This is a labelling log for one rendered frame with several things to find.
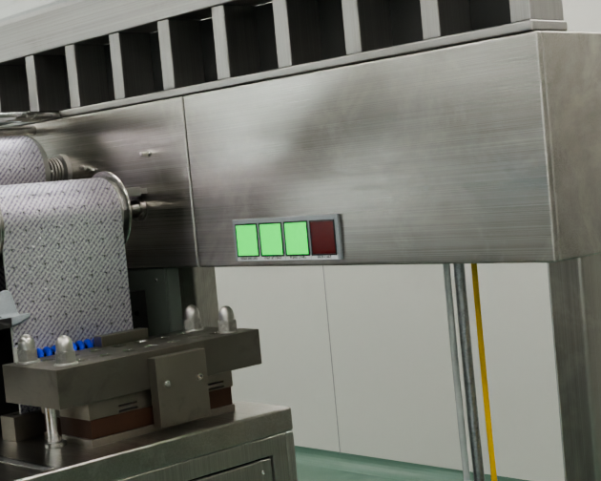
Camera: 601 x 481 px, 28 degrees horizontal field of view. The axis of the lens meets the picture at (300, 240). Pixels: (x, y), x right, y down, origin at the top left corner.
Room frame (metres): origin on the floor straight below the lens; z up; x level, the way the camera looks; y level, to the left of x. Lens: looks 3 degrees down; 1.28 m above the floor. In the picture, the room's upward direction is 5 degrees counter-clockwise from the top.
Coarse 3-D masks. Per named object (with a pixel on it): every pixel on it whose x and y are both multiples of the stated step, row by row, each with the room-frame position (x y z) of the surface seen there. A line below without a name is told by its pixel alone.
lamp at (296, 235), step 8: (288, 224) 1.89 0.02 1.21; (296, 224) 1.88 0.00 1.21; (304, 224) 1.87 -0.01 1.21; (288, 232) 1.89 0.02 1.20; (296, 232) 1.88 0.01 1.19; (304, 232) 1.87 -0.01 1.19; (288, 240) 1.90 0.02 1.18; (296, 240) 1.88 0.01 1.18; (304, 240) 1.87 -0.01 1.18; (288, 248) 1.90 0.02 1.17; (296, 248) 1.88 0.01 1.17; (304, 248) 1.87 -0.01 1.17
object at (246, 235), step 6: (240, 228) 1.98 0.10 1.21; (246, 228) 1.97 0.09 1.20; (252, 228) 1.96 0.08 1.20; (240, 234) 1.98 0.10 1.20; (246, 234) 1.97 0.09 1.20; (252, 234) 1.96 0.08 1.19; (240, 240) 1.98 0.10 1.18; (246, 240) 1.97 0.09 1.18; (252, 240) 1.96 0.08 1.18; (240, 246) 1.98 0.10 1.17; (246, 246) 1.97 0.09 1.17; (252, 246) 1.96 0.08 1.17; (240, 252) 1.98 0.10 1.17; (246, 252) 1.97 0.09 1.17; (252, 252) 1.96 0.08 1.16; (258, 252) 1.95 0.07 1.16
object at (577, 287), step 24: (552, 264) 1.73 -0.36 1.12; (576, 264) 1.70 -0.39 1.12; (600, 264) 1.73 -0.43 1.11; (192, 288) 2.36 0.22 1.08; (216, 288) 2.39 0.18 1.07; (552, 288) 1.73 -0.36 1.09; (576, 288) 1.70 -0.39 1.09; (600, 288) 1.73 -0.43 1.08; (216, 312) 2.39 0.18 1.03; (552, 312) 1.74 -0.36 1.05; (576, 312) 1.71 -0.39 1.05; (600, 312) 1.72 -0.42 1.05; (576, 336) 1.71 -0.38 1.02; (600, 336) 1.72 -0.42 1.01; (576, 360) 1.71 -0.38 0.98; (600, 360) 1.72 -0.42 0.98; (576, 384) 1.71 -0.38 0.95; (600, 384) 1.71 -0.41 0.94; (576, 408) 1.72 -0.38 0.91; (600, 408) 1.71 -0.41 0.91; (576, 432) 1.72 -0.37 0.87; (600, 432) 1.71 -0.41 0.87; (576, 456) 1.72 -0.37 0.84; (600, 456) 1.70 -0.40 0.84; (576, 480) 1.72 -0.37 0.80; (600, 480) 1.70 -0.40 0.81
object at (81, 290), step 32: (32, 256) 1.97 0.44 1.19; (64, 256) 2.01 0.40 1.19; (96, 256) 2.05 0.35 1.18; (32, 288) 1.96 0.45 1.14; (64, 288) 2.00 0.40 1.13; (96, 288) 2.05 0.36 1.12; (128, 288) 2.09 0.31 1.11; (32, 320) 1.96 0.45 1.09; (64, 320) 2.00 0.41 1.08; (96, 320) 2.04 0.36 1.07; (128, 320) 2.09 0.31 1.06
